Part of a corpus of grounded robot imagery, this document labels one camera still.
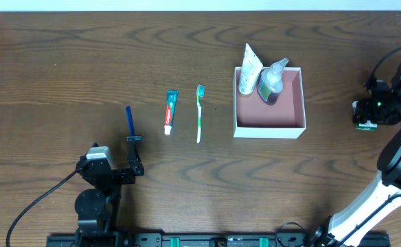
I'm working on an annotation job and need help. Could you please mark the green white soap box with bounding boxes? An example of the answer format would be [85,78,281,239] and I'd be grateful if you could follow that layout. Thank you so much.
[352,101,378,131]

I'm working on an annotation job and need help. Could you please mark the Colgate toothpaste tube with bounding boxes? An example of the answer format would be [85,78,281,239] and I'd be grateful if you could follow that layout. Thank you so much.
[164,91,179,135]

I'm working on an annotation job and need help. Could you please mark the green white toothbrush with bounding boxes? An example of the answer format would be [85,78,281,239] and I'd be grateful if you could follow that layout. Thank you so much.
[196,84,205,143]

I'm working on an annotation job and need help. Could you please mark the clear pump bottle green label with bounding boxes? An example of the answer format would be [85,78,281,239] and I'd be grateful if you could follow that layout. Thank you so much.
[257,58,289,105]

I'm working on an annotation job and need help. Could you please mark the white lotion tube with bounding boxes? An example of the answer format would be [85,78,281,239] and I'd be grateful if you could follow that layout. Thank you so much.
[238,43,263,95]

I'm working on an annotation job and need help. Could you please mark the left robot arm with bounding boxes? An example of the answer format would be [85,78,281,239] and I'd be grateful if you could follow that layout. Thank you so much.
[74,141,144,247]

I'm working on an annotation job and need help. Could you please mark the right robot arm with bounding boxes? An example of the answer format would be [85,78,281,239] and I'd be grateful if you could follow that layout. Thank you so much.
[303,63,401,246]

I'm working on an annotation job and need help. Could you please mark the blue disposable razor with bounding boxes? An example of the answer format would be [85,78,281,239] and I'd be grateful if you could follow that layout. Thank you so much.
[126,106,142,141]

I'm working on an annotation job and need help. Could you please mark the white box pink interior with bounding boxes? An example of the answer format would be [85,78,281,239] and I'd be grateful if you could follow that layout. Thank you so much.
[233,67,306,139]

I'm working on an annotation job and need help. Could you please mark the black mounting rail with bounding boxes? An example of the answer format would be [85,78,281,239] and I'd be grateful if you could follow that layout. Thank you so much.
[46,232,391,247]

